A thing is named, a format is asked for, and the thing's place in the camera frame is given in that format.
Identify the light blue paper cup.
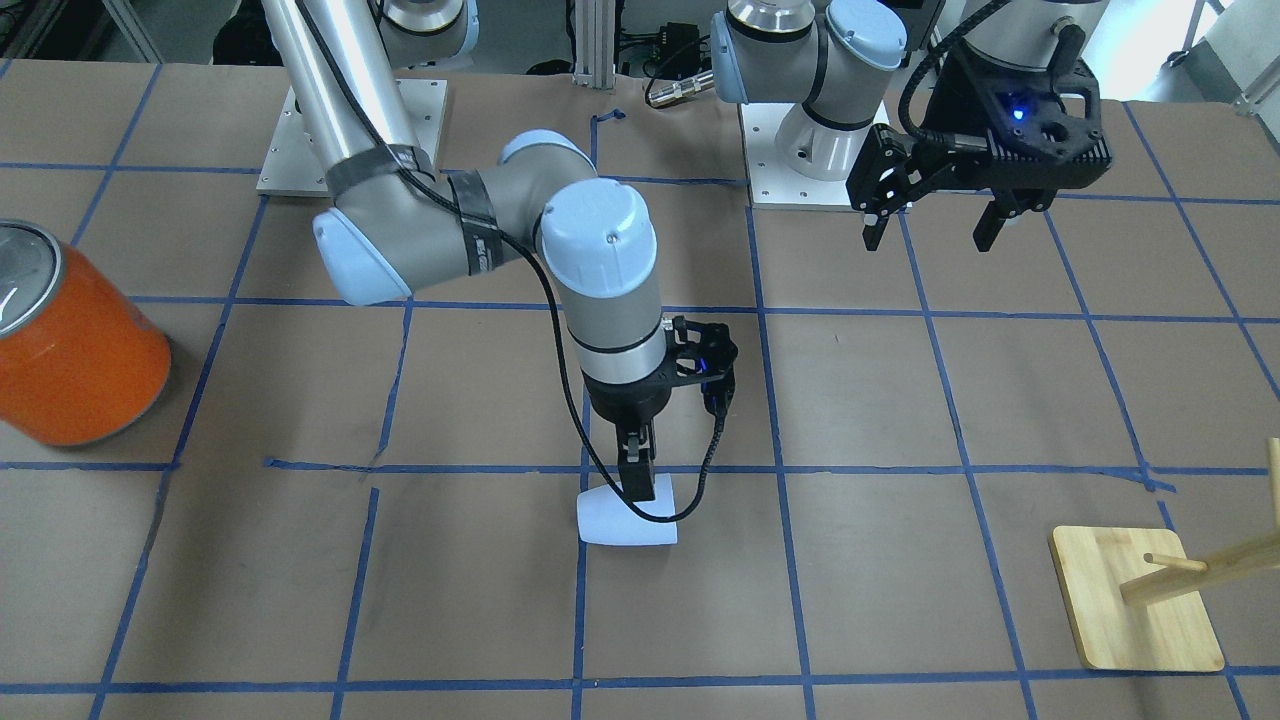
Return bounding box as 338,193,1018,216
576,484,678,547

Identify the wooden cup tree stand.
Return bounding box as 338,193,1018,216
1048,437,1280,671

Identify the orange tin can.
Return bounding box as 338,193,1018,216
1,219,173,447

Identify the black camera cable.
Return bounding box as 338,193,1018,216
291,0,736,524

